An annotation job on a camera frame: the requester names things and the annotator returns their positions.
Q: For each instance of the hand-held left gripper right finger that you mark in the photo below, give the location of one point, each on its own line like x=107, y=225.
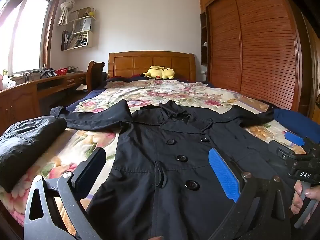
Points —
x=222, y=172

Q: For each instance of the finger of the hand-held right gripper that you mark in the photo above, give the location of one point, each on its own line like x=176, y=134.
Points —
x=293, y=138
x=282, y=152

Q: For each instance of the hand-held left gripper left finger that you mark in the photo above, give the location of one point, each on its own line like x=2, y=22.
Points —
x=90, y=170

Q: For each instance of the black trench coat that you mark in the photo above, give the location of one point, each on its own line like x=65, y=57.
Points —
x=155, y=155

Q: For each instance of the black jacket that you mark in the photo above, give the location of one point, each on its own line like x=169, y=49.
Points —
x=25, y=145

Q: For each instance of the person's right hand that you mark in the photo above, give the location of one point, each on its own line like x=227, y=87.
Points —
x=298, y=197

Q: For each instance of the blue cloth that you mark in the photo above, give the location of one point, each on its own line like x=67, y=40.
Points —
x=292, y=120

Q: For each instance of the dark blue bed sheet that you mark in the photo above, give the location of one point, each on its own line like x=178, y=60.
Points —
x=77, y=102

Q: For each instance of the white paper sheet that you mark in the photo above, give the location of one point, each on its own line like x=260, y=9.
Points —
x=81, y=87

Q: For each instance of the wooden slatted wardrobe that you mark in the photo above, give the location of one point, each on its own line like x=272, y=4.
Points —
x=262, y=55

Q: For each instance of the floral blanket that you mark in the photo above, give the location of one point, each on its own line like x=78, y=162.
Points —
x=175, y=92

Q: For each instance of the wooden chair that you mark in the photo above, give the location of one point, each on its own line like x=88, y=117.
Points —
x=96, y=75

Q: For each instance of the dark pillow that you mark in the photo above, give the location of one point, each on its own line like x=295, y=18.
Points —
x=125, y=77

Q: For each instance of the wooden desk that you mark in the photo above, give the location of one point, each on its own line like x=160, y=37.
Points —
x=20, y=100

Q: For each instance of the red basket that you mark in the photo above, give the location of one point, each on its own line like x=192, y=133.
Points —
x=61, y=71

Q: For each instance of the grey pot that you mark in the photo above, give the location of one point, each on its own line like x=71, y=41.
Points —
x=72, y=68

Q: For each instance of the black stand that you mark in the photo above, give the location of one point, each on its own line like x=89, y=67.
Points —
x=47, y=73

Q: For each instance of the yellow plush toy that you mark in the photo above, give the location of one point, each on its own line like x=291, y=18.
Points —
x=162, y=73

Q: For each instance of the wooden bed headboard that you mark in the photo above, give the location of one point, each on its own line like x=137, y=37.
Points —
x=140, y=62

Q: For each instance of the pink bottle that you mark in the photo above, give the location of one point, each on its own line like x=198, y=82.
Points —
x=1, y=80

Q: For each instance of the stack of papers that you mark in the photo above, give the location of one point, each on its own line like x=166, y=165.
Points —
x=76, y=41

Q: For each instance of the black binders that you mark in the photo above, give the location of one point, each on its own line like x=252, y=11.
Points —
x=65, y=40

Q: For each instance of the white paper bag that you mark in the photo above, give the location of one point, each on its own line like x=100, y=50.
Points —
x=83, y=25

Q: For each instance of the window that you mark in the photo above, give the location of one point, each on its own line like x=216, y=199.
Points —
x=27, y=30

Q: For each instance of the small yellow toy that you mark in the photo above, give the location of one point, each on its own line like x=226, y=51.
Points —
x=92, y=12

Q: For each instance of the tied beige curtain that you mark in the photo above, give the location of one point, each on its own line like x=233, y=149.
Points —
x=66, y=7

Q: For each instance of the white wall shelf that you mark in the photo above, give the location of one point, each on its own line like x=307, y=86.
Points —
x=90, y=41

